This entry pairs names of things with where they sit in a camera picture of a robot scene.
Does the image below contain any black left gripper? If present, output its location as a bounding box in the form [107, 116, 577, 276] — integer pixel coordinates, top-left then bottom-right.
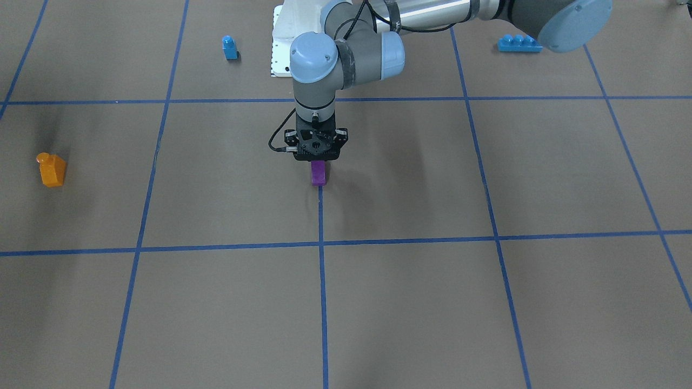
[284, 128, 349, 162]

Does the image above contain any purple trapezoid block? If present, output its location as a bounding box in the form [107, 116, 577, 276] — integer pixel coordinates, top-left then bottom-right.
[310, 160, 327, 187]

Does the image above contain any orange trapezoid block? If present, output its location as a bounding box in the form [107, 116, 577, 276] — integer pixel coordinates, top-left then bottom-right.
[36, 152, 66, 187]

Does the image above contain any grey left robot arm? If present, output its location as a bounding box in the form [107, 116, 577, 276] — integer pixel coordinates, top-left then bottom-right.
[268, 1, 614, 162]

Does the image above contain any small blue block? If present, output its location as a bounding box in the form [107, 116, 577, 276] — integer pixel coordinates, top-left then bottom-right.
[222, 35, 239, 60]

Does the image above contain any long blue stud brick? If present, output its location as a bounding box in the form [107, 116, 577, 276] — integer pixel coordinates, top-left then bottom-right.
[497, 34, 543, 52]

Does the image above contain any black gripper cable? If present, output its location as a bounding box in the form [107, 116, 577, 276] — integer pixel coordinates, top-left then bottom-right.
[268, 108, 299, 153]

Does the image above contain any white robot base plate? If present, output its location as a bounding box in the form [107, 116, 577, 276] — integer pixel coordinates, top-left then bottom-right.
[270, 1, 296, 77]

